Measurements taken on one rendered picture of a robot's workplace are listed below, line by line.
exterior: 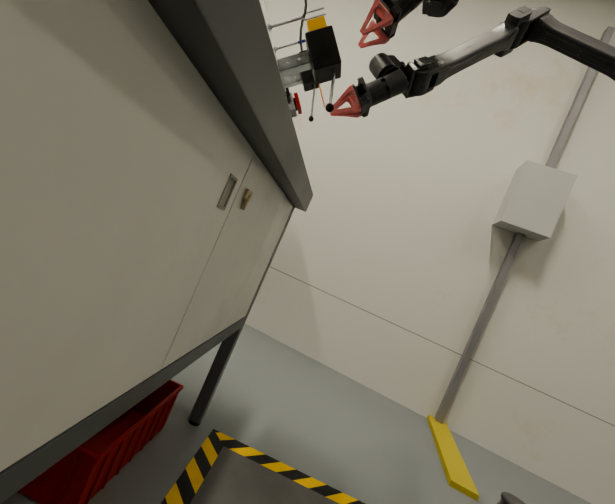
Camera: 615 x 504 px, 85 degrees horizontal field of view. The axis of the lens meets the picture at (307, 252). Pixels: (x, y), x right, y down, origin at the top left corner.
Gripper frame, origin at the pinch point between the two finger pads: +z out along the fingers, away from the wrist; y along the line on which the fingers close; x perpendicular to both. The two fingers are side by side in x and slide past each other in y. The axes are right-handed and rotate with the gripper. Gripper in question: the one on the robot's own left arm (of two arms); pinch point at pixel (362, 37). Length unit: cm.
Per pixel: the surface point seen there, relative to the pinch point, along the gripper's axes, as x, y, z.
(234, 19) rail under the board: 20, 62, 36
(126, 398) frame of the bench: 36, 43, 77
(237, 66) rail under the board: 20, 59, 38
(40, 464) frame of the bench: 37, 56, 78
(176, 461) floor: 56, -2, 112
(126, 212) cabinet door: 24, 59, 54
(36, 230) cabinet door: 25, 67, 56
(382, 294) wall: 82, -144, 32
